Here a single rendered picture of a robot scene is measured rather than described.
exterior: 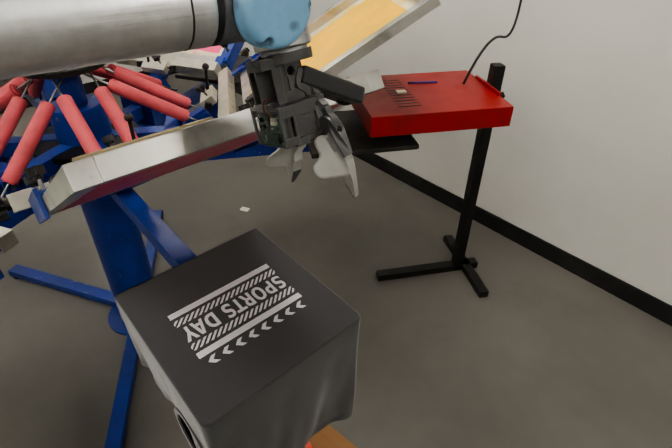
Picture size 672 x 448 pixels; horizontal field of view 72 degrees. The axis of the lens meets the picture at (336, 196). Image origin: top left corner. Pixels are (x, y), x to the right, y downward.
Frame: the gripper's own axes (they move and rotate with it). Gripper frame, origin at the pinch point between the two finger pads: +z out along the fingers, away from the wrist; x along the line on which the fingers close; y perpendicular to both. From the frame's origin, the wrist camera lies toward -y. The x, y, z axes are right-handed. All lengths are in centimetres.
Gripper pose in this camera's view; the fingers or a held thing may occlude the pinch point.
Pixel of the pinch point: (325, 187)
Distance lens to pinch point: 68.8
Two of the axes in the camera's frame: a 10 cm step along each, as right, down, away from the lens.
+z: 1.8, 9.2, 3.5
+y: -7.5, 3.6, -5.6
